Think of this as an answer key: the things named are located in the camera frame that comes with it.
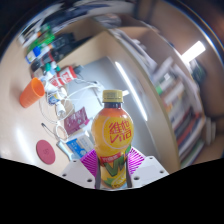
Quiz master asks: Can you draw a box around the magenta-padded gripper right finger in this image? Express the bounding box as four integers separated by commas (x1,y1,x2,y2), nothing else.
124,146,170,189

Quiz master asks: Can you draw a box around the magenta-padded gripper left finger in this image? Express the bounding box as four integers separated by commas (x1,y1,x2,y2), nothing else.
60,148,102,190

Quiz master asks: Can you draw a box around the yellow lemon tea bottle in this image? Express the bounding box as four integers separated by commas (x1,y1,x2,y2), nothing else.
91,89,135,190

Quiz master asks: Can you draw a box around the blue and white tissue box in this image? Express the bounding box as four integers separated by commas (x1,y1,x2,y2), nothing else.
65,133,95,160

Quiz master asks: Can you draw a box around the pale blue hairbrush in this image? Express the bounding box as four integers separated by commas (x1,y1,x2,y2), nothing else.
55,139,74,162

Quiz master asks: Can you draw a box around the flat round red coaster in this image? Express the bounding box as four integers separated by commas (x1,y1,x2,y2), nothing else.
35,139,57,166

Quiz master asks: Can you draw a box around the wooden shelf unit with books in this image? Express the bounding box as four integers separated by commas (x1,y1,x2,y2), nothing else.
89,13,218,169

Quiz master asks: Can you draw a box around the white under-shelf light bar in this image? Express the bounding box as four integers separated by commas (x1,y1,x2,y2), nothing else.
114,61,149,122

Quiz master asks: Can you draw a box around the orange plastic cup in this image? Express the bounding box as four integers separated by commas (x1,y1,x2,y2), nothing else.
18,77,46,109

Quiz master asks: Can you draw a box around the red and white canister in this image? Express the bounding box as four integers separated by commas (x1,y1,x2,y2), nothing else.
49,65,78,88

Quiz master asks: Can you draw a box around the white bottle with blue cap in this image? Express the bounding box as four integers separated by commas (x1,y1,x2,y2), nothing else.
25,45,43,64

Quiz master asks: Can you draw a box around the white ceiling light tube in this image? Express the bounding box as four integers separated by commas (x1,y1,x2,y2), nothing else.
180,40,207,64

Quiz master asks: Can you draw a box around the green plastic container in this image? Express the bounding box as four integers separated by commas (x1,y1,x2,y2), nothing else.
34,30,57,52

